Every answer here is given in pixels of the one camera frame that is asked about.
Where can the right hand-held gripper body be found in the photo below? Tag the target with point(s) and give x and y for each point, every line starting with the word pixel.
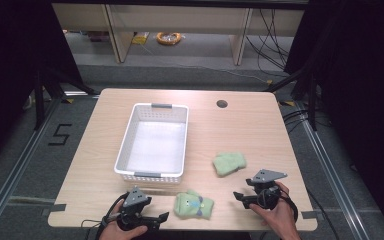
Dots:
pixel 266 186

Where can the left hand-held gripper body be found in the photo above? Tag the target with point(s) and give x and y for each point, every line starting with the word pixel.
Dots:
pixel 135 197

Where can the person's right hand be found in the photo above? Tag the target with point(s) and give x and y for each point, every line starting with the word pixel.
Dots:
pixel 281 218

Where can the person's left hand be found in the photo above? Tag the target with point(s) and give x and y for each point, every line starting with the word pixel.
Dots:
pixel 113 230

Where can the green cloth with face print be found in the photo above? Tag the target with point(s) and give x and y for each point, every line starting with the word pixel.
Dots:
pixel 193 205

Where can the green sponge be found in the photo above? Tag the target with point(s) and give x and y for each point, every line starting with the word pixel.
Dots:
pixel 229 163

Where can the grey tape strip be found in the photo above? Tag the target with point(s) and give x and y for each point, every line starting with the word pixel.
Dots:
pixel 58 207
pixel 309 215

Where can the white plastic basket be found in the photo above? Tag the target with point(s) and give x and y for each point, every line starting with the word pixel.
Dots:
pixel 155 146

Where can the black metal stand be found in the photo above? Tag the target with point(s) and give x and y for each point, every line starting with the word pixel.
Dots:
pixel 40 100
pixel 312 100

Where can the yellow packet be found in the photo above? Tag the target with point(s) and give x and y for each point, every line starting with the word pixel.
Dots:
pixel 140 38

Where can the light wooden shelf unit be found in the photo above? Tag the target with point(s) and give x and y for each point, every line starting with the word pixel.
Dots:
pixel 120 36

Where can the aluminium floor rail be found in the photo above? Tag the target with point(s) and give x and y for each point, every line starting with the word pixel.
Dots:
pixel 13 176
pixel 333 180

